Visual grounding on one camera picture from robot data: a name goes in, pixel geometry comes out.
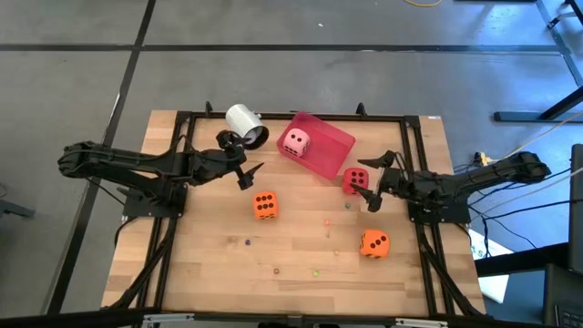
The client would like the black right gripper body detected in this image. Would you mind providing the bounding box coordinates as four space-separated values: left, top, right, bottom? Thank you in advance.
366 154 414 214

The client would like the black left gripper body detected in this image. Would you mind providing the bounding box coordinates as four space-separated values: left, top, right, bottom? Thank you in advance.
198 129 254 191

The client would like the large red foam die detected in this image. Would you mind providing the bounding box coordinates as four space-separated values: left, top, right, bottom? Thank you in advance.
342 167 371 196

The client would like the large orange foam die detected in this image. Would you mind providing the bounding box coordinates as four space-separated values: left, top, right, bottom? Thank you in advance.
252 190 280 221
359 228 392 261

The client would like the large pink foam die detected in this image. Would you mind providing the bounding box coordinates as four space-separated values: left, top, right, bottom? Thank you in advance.
281 128 312 159

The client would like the pink translucent plastic bin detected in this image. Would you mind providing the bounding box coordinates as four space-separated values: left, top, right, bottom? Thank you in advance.
276 110 357 181

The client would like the white round desk fan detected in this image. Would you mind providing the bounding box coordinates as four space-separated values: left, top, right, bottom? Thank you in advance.
225 103 271 152

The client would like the white paper sheet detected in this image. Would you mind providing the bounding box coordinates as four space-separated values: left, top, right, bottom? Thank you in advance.
467 229 510 305

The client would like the black flat bar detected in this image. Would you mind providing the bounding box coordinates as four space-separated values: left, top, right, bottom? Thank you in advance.
474 241 571 278

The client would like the black upright panel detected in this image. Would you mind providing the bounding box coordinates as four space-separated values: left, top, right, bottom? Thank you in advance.
568 143 583 274

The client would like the grey floor object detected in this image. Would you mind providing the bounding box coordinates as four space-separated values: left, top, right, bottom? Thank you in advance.
0 199 36 220

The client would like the black equipment box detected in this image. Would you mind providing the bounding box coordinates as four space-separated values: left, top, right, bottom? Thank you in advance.
542 262 583 328

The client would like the black rig crossbar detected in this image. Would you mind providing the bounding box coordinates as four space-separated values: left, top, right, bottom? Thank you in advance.
0 307 583 328

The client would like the black aluminium table frame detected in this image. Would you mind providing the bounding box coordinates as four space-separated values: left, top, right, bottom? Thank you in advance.
100 100 487 320

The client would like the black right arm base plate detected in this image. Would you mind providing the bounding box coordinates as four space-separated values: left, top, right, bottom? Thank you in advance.
408 200 472 226

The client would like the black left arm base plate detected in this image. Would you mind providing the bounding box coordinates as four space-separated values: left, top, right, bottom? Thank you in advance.
121 180 189 219

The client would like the silver metal bracket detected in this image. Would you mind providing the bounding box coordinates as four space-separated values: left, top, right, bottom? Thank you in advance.
140 312 196 328
394 317 450 328

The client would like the black power cable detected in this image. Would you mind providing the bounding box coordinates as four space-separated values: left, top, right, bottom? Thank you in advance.
468 198 583 223

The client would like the black desk leg frame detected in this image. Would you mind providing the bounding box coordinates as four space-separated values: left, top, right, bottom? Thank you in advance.
494 0 583 124

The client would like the yellow floor cable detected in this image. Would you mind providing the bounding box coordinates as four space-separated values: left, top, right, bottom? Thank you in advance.
489 108 583 164

